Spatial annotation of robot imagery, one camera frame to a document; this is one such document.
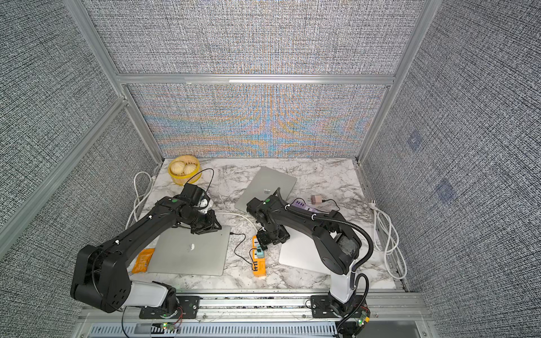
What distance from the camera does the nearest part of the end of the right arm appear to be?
0.73 m

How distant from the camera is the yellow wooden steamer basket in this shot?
1.08 m

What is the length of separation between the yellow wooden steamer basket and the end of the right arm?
52 cm
